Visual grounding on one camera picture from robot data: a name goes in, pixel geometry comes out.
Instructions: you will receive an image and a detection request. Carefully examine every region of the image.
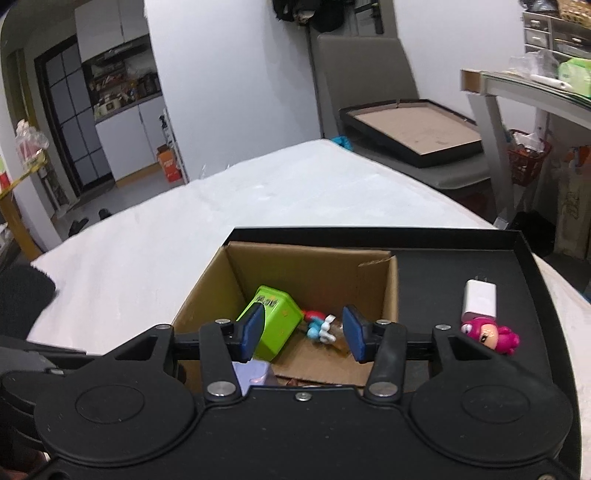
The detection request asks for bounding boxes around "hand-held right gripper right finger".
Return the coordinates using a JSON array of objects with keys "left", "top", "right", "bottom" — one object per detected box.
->
[{"left": 342, "top": 305, "right": 506, "bottom": 400}]

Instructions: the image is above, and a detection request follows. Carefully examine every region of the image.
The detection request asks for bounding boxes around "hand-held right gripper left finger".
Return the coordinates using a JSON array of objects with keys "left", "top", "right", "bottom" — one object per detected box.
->
[{"left": 104, "top": 305, "right": 266, "bottom": 402}]

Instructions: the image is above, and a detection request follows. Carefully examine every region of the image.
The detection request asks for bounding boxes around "green toy block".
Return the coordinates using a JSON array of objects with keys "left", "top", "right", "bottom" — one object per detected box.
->
[{"left": 236, "top": 285, "right": 303, "bottom": 361}]

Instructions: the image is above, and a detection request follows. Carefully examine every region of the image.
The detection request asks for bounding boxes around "small doll figure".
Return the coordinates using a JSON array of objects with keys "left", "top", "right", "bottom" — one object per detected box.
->
[{"left": 300, "top": 310, "right": 345, "bottom": 346}]

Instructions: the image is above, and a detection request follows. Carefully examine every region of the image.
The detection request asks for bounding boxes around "purple toy block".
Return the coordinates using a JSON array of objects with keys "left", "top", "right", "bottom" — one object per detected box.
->
[{"left": 231, "top": 361, "right": 278, "bottom": 395}]

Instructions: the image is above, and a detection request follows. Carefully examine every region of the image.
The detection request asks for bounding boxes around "brown cardboard box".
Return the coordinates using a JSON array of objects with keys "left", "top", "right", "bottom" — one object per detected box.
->
[{"left": 171, "top": 241, "right": 400, "bottom": 393}]

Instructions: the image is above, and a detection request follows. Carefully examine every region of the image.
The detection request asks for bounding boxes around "black shallow tray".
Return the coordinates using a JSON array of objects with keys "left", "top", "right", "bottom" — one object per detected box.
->
[{"left": 219, "top": 226, "right": 583, "bottom": 480}]

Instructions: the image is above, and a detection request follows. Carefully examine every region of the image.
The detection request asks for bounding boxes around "person's left forearm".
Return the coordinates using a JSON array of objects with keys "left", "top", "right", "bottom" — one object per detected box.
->
[{"left": 0, "top": 263, "right": 57, "bottom": 340}]

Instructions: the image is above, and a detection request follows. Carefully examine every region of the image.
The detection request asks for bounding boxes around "white charger plug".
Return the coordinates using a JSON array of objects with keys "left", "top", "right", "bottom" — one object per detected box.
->
[{"left": 460, "top": 275, "right": 498, "bottom": 321}]

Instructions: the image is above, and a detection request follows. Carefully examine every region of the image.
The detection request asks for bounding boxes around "pink-haired doll head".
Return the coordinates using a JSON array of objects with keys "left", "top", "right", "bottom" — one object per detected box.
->
[{"left": 460, "top": 316, "right": 521, "bottom": 356}]

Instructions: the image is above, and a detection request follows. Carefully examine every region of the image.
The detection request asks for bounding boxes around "orange box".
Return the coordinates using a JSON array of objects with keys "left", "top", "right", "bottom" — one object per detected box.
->
[{"left": 156, "top": 145, "right": 183, "bottom": 183}]

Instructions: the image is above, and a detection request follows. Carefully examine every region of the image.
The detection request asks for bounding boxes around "black framed board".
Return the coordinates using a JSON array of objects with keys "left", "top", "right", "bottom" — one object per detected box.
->
[{"left": 339, "top": 98, "right": 486, "bottom": 169}]

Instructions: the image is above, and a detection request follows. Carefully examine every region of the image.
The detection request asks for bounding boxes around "clear plastic bag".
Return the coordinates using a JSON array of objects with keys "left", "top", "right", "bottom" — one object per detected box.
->
[{"left": 16, "top": 120, "right": 49, "bottom": 162}]

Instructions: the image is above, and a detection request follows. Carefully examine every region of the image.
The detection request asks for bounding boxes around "white kitchen cabinet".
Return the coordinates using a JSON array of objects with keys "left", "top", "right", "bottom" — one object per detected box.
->
[{"left": 74, "top": 0, "right": 185, "bottom": 183}]

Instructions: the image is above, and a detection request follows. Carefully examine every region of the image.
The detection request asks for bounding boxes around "dark glass sliding door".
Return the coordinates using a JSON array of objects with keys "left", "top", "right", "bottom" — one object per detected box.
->
[{"left": 34, "top": 37, "right": 114, "bottom": 195}]

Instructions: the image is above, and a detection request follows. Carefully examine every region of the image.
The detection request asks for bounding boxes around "red plastic basket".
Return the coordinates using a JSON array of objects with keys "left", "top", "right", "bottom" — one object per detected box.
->
[{"left": 508, "top": 129, "right": 552, "bottom": 188}]

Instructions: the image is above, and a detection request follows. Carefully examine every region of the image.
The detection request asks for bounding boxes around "beige tote bag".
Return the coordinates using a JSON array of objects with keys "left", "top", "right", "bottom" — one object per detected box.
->
[{"left": 556, "top": 145, "right": 591, "bottom": 259}]

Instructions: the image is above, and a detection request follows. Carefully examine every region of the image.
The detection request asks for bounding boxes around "grey chair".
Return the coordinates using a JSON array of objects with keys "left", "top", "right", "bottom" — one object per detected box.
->
[{"left": 316, "top": 34, "right": 492, "bottom": 190}]

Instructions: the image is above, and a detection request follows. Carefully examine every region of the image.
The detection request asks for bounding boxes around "white power bank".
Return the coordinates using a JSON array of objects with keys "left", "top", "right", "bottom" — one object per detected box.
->
[{"left": 530, "top": 74, "right": 568, "bottom": 92}]

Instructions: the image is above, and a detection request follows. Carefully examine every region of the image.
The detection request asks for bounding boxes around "black hanging clothing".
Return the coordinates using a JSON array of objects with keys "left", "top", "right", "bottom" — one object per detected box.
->
[{"left": 272, "top": 0, "right": 358, "bottom": 33}]

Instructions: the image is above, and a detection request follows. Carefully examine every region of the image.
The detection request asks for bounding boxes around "green tissue packet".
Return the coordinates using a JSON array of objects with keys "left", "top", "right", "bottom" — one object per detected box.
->
[{"left": 558, "top": 56, "right": 591, "bottom": 97}]

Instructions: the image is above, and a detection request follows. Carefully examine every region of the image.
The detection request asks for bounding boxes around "grey drawer organiser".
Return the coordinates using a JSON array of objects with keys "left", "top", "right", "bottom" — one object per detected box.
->
[{"left": 522, "top": 11, "right": 591, "bottom": 58}]

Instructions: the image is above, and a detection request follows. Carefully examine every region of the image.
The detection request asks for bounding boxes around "wicker basket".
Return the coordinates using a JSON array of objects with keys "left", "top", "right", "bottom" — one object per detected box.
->
[{"left": 556, "top": 0, "right": 591, "bottom": 19}]

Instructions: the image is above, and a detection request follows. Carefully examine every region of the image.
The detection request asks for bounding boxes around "black door handle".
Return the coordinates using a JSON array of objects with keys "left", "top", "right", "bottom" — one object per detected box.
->
[{"left": 355, "top": 0, "right": 385, "bottom": 34}]

